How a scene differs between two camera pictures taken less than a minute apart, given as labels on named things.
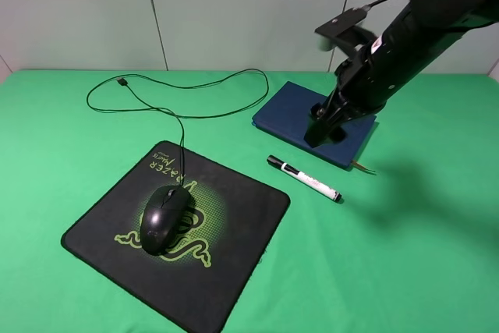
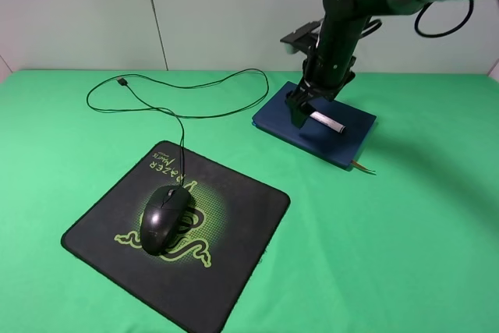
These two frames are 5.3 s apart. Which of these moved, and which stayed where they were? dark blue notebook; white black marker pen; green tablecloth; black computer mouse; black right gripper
Moved: black right gripper; white black marker pen
Stayed: green tablecloth; black computer mouse; dark blue notebook
